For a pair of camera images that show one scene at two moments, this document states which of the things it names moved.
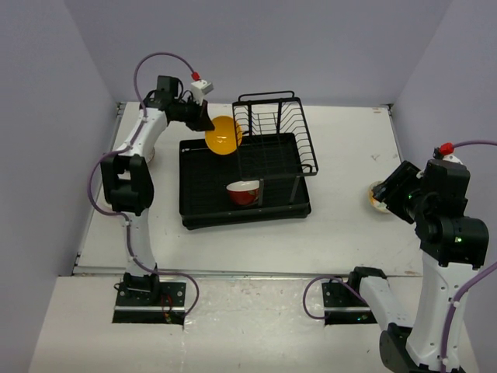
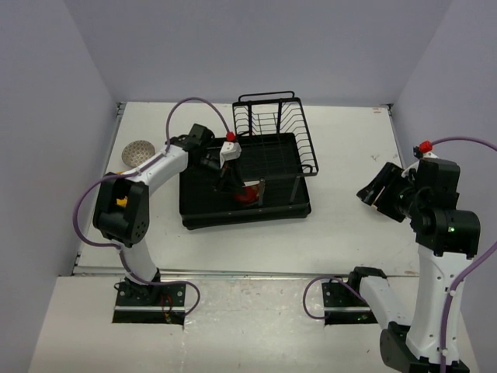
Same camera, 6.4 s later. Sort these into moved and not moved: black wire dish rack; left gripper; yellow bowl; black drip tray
Moved: left gripper; yellow bowl
Not moved: black wire dish rack; black drip tray
